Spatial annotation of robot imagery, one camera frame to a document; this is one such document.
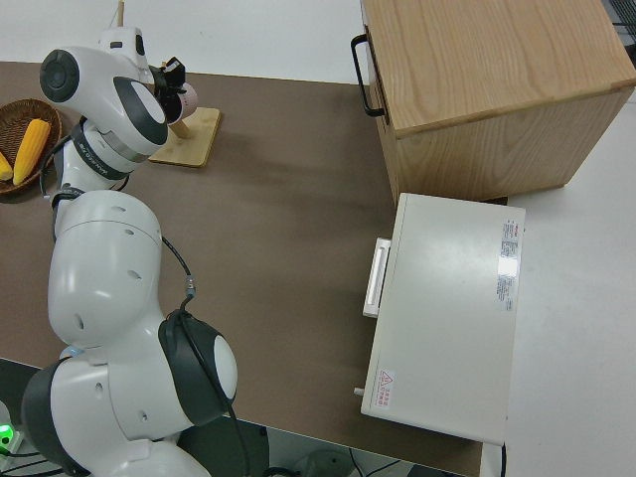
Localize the brown wicker basket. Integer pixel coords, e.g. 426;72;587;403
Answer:
0;97;65;204

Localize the brown table mat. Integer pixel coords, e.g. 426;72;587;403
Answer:
0;60;487;473

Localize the dark mesh object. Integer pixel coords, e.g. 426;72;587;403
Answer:
606;0;636;27

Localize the white toaster oven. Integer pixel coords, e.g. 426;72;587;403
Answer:
360;192;527;445

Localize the light wooden cabinet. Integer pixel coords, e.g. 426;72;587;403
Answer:
361;0;636;204

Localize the black cabinet handle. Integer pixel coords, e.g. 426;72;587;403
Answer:
350;34;387;117

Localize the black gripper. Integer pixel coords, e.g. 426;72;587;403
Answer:
150;57;187;124

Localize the black equipment box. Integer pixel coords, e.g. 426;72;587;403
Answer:
176;419;270;477

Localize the white base box green light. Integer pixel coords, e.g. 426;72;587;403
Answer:
0;399;25;456

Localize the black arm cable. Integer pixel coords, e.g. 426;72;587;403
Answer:
37;133;252;477

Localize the white oven door handle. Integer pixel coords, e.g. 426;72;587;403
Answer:
362;238;393;318

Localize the pink mug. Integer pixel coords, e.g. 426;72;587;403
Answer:
176;81;199;120

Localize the wooden mug tree rack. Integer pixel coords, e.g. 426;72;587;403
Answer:
106;0;222;169

